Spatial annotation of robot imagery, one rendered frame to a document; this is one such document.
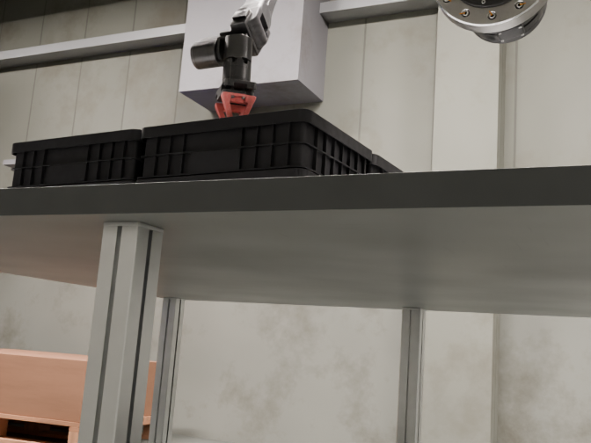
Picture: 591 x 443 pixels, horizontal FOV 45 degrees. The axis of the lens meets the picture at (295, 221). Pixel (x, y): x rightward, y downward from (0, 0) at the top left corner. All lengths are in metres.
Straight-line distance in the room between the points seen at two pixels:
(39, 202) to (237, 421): 2.99
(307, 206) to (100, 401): 0.40
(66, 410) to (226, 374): 0.97
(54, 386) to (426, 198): 2.79
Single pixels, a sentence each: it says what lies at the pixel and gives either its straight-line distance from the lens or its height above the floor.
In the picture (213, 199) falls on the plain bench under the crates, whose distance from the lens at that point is 0.87.
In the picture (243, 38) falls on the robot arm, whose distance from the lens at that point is 1.49.
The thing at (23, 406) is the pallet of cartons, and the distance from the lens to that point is 3.51.
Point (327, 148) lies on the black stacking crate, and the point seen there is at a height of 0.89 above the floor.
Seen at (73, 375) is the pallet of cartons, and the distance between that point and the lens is 3.35.
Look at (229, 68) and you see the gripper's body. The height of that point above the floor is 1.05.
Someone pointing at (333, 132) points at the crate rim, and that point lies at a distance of 1.37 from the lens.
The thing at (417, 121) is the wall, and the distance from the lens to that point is 3.77.
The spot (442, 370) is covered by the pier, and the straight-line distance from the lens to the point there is 3.33.
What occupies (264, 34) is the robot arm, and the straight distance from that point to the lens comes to 1.56.
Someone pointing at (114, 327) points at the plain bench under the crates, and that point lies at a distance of 0.99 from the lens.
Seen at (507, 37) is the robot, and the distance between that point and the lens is 1.32.
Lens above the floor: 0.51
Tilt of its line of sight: 10 degrees up
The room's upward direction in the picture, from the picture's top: 4 degrees clockwise
